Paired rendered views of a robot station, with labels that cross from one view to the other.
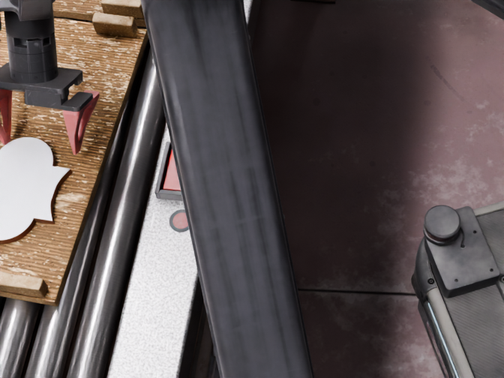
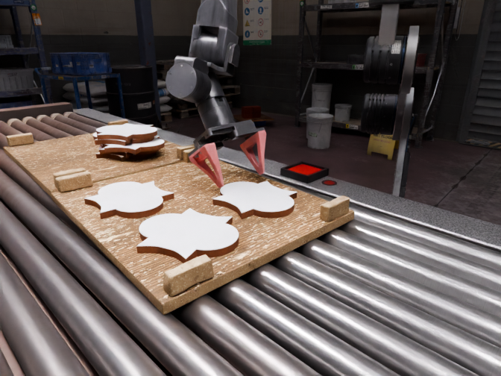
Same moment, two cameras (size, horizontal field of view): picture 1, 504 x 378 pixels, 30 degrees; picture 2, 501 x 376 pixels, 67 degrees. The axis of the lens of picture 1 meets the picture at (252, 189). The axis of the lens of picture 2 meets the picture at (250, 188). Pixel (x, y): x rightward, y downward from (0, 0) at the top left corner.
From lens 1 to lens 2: 1.18 m
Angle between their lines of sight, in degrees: 59
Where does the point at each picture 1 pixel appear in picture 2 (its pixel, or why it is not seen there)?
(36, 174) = (256, 188)
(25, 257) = (310, 210)
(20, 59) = (223, 109)
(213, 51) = not seen: outside the picture
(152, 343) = (403, 205)
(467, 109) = not seen: hidden behind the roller
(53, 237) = (305, 200)
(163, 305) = (379, 198)
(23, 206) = (274, 195)
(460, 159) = not seen: hidden behind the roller
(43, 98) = (246, 127)
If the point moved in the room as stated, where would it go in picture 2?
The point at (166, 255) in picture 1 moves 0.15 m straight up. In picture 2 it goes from (347, 189) to (355, 114)
